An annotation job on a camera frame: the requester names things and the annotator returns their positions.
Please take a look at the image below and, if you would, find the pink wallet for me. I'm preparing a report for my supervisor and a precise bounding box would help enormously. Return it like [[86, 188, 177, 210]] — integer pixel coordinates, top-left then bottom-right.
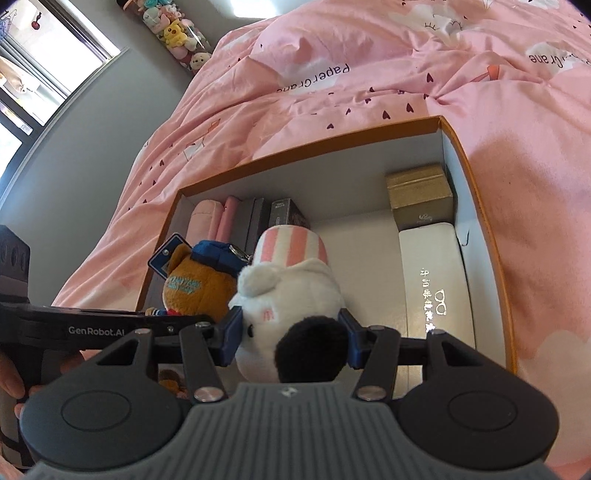
[[217, 196, 241, 244]]

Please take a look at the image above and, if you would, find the white plush toy striped hat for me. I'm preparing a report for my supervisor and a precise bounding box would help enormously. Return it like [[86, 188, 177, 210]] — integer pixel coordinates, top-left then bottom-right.
[[228, 225, 352, 385]]

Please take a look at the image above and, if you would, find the colourful printed card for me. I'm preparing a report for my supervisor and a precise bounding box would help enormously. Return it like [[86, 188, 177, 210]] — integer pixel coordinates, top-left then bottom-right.
[[157, 364, 190, 400]]

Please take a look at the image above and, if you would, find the small dark printed box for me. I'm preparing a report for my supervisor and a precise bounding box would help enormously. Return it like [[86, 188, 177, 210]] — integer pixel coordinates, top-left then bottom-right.
[[270, 198, 311, 230]]

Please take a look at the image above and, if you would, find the window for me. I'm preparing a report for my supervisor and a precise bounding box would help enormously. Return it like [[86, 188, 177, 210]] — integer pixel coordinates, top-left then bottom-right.
[[0, 0, 129, 185]]

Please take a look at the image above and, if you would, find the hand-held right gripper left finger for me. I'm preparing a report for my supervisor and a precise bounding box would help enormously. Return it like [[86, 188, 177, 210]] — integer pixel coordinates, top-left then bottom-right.
[[90, 306, 244, 402]]

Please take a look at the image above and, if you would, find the person's left hand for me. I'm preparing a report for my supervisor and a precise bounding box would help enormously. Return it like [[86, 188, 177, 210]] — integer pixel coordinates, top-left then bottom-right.
[[0, 351, 95, 418]]

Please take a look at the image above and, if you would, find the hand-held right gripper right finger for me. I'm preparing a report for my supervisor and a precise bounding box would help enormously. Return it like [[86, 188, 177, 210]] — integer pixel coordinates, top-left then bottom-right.
[[338, 308, 492, 401]]

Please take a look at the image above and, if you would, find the dark grey box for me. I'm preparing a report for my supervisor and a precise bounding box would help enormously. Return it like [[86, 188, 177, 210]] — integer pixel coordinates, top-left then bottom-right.
[[235, 198, 272, 259]]

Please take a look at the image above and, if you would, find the pink printed blanket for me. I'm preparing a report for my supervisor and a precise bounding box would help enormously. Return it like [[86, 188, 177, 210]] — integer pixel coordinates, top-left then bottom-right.
[[48, 0, 591, 480]]

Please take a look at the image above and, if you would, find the white glasses case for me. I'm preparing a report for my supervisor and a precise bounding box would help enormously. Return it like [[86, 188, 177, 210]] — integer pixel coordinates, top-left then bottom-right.
[[398, 220, 477, 343]]

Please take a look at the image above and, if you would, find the orange bear plush toy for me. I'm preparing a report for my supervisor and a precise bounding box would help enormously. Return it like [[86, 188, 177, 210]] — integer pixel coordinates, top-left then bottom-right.
[[148, 234, 252, 320]]

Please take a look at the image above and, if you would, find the orange cardboard box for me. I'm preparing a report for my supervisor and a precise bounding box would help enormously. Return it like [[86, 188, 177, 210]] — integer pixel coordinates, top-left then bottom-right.
[[136, 115, 520, 376]]

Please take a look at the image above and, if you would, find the clear tube of plush toys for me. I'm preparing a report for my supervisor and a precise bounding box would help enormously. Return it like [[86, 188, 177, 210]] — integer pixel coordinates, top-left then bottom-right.
[[115, 0, 214, 71]]

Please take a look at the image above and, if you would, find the metallic gold box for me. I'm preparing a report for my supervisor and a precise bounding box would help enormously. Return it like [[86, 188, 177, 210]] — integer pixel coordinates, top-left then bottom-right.
[[385, 163, 457, 232]]

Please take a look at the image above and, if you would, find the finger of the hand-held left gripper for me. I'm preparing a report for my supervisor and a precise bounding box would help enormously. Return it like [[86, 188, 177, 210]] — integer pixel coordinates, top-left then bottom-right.
[[139, 312, 217, 334]]

